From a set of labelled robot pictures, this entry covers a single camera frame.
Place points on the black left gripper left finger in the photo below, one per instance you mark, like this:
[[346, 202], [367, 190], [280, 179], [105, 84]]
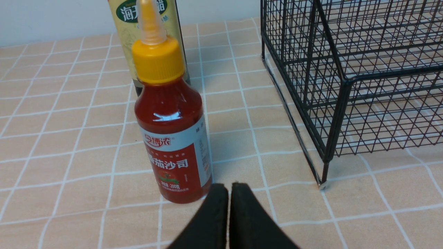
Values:
[[207, 229]]

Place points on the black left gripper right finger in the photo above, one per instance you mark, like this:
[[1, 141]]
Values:
[[250, 227]]

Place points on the red ketchup squeeze bottle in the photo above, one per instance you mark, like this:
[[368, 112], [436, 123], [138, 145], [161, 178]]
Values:
[[169, 112]]

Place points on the dark vinegar bottle yellow label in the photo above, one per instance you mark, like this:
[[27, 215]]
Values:
[[124, 14]]

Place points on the black wire mesh rack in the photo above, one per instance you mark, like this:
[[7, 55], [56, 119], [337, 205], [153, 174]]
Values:
[[364, 75]]

